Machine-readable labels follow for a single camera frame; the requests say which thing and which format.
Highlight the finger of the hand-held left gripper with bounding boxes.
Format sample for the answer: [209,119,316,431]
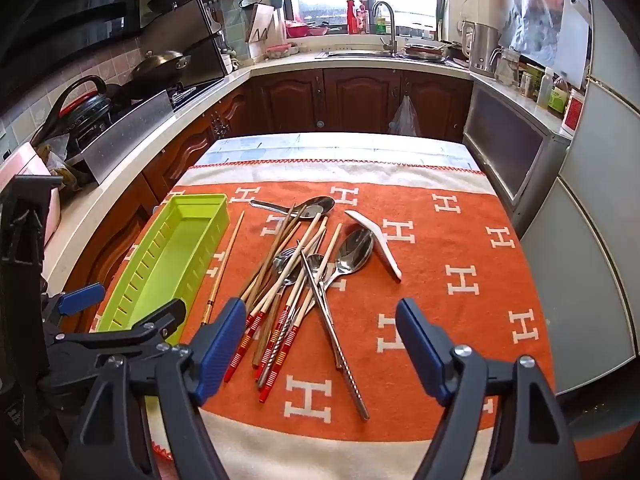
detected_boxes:
[42,282,107,331]
[42,299,187,392]

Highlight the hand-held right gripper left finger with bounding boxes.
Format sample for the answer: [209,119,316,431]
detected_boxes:
[60,297,248,480]

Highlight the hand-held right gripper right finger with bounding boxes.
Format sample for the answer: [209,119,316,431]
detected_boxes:
[395,297,581,480]

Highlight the green plastic utensil tray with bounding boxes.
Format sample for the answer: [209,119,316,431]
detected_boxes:
[95,193,230,347]

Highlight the plain wooden chopstick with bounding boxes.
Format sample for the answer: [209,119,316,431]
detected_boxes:
[200,210,246,330]

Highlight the steel chopstick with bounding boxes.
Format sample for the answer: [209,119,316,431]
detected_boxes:
[309,264,345,370]

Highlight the white ceramic spoon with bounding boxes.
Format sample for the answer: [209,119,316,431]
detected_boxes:
[344,210,403,283]

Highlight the small steel spoon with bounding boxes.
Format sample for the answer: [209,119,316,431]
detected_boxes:
[274,247,302,273]

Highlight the large steel spoon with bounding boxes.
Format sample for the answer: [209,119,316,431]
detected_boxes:
[300,227,376,316]

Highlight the deep steel soup spoon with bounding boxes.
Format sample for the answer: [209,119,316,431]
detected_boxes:
[249,196,336,221]

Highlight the white kitchen countertop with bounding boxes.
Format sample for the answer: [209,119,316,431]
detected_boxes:
[40,45,573,296]

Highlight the bag of food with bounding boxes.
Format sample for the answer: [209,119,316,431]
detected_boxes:
[37,135,83,191]

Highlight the orange patterned blanket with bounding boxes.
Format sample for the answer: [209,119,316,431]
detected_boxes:
[135,160,558,480]

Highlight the black pressure cooker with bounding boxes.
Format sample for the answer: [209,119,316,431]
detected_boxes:
[32,75,118,146]

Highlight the stainless steel splash guard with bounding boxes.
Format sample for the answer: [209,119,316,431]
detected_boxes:
[82,89,175,185]

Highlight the gas stove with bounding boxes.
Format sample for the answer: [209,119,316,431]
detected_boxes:
[117,82,198,111]

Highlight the dark wok with lid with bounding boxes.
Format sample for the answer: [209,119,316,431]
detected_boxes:
[130,50,193,83]

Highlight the grey appliance with dark window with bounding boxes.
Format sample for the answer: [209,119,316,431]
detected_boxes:
[462,80,573,231]

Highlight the black range hood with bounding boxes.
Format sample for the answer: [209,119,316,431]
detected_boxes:
[0,0,146,96]

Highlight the light blue table cover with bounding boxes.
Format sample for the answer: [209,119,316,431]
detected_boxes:
[192,132,473,173]

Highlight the clear plastic bag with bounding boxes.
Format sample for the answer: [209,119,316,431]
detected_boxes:
[389,95,418,137]

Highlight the dark stove side panel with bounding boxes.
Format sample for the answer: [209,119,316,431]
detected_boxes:
[177,0,226,90]

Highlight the brown wooden cabinets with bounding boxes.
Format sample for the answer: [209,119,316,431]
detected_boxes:
[90,67,473,331]

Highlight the red box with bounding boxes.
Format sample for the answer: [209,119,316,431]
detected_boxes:
[562,91,586,133]

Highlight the cooking oil bottle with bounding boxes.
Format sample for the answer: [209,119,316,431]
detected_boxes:
[547,72,571,118]

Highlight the white bottle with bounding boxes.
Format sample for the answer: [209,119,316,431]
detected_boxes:
[537,66,555,108]

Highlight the glass jar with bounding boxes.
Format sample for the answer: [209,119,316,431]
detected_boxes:
[495,47,521,86]

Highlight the stack of dishes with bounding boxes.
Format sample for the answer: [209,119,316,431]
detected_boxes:
[402,42,448,61]

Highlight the steel sink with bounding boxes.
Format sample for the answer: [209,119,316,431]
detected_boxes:
[320,49,401,59]

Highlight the steel electric kettle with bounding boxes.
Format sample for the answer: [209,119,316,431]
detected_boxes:
[460,20,501,76]

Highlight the wooden cutting board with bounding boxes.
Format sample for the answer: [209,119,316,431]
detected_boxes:
[246,4,286,43]

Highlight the pink basin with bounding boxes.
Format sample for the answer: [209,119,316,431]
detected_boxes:
[285,20,328,38]

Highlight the steel kitchen faucet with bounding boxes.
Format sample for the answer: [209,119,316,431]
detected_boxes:
[371,1,398,56]

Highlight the white plastic board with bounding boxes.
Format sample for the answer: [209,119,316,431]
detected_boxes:
[557,0,593,91]

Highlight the hanging plastic bags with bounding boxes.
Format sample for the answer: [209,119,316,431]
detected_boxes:
[500,0,576,68]

